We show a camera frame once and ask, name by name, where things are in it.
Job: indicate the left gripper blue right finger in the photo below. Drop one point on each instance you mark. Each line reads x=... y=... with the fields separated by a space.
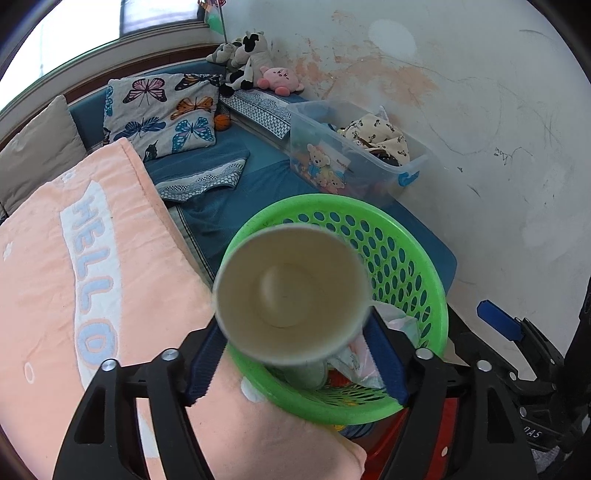
x=461 y=423

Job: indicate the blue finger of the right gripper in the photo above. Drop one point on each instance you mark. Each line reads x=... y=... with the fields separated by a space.
x=499 y=320

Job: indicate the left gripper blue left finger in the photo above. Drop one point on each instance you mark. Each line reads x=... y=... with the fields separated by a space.
x=103 y=439

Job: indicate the white paper cup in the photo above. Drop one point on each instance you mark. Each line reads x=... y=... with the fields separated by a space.
x=291 y=294

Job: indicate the pink white plastic bag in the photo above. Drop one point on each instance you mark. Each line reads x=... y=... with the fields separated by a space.
x=368 y=360

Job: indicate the clear plastic dome lid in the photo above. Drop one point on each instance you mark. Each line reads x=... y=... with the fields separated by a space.
x=309 y=376

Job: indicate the right hand grey glove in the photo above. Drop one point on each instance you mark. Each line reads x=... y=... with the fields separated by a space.
x=545 y=460

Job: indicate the pink fleece blanket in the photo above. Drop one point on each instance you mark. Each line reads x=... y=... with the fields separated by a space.
x=93 y=268

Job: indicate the patterned cloth in box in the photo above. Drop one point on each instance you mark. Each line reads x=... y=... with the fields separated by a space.
x=380 y=138

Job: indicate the clear plastic storage box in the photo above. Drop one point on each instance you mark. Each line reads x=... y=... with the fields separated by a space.
x=333 y=164

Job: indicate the grey patterned sock cloth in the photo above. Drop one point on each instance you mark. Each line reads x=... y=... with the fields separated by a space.
x=184 y=188

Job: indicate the patterned grey cloth strip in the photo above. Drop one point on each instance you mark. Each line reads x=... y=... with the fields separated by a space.
x=264 y=109

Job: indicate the beige cushion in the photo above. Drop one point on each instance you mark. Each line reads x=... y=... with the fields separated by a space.
x=45 y=148

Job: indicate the pink plush toy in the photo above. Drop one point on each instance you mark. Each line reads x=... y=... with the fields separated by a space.
x=281 y=81

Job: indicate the butterfly pillow right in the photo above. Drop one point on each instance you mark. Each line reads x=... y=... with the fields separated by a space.
x=162 y=114

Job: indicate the small orange ball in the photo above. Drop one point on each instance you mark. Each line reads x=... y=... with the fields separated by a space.
x=221 y=122

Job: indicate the cow plush toy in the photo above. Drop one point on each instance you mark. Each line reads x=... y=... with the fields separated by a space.
x=246 y=67

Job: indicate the grey plush toy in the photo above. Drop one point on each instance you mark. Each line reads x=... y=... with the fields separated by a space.
x=223 y=53

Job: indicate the window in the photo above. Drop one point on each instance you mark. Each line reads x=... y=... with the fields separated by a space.
x=98 y=35

